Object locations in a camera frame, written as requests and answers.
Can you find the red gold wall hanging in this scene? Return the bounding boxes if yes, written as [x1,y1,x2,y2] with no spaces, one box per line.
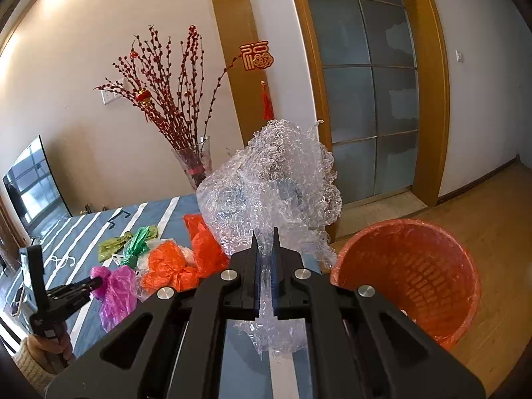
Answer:
[239,41,276,121]

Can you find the person's left hand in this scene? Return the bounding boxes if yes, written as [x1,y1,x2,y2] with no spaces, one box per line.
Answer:
[26,332,76,370]

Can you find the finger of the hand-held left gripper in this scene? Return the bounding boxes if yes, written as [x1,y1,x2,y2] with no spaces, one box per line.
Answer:
[47,293,91,314]
[46,278,104,299]

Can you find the frosted glass sliding door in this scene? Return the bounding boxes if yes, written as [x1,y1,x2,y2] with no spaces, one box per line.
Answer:
[305,0,418,208]

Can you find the flat screen television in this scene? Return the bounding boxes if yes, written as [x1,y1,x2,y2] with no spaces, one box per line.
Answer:
[2,135,72,233]

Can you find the purple plastic bag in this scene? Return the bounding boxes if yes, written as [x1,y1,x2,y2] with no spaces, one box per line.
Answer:
[89,265,138,333]

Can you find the blue striped cloth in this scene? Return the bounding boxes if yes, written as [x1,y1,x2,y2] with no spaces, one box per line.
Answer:
[0,193,333,399]

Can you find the clear bubble wrap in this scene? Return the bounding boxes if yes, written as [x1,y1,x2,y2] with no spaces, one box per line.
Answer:
[195,118,343,360]

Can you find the crumpled orange plastic bag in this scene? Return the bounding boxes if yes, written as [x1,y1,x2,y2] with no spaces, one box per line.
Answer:
[141,241,200,294]

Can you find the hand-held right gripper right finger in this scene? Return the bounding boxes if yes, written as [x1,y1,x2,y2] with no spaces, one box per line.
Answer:
[271,228,487,399]

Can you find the orange trash bin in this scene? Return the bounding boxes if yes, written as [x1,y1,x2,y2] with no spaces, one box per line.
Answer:
[330,217,483,350]

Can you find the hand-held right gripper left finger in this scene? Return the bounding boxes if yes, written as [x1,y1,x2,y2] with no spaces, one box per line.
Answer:
[45,230,263,399]

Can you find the flat orange plastic bag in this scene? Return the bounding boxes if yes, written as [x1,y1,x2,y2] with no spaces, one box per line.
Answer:
[184,214,231,279]

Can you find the red berry branches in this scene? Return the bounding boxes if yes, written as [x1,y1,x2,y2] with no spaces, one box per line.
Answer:
[95,25,239,150]

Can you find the olive green plastic bag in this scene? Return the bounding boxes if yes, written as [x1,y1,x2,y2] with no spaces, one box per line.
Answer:
[98,225,159,260]

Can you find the white wall switch panel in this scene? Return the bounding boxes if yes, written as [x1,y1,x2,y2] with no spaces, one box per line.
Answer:
[101,78,129,104]

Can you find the glass vase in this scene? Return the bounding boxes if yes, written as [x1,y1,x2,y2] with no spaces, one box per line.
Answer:
[172,136,212,192]

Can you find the wooden door frame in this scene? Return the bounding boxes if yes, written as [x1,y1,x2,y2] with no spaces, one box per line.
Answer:
[205,0,452,244]

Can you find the small red lantern ornament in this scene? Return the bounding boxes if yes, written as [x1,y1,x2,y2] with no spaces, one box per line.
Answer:
[135,89,153,124]

